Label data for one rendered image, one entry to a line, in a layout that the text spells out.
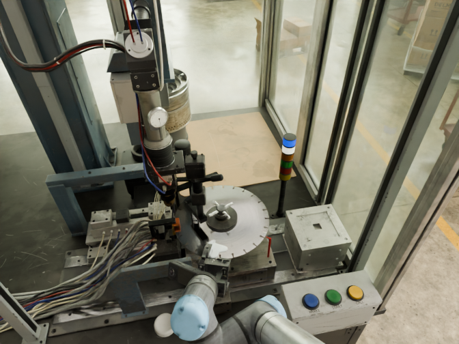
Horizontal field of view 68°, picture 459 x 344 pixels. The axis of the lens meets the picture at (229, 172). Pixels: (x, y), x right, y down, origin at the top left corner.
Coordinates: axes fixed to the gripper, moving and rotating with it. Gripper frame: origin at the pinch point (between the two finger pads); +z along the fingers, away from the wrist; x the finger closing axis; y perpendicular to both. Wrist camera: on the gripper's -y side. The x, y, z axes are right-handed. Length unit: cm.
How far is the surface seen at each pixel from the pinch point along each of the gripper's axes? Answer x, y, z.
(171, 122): 38, -34, 62
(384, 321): -61, 84, 87
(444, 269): -39, 127, 119
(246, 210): 9.6, 8.3, 21.2
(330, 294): -8.2, 36.5, 2.4
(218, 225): 5.5, -0.1, 13.3
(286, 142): 34.7, 19.8, 23.1
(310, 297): -9.3, 30.5, 0.7
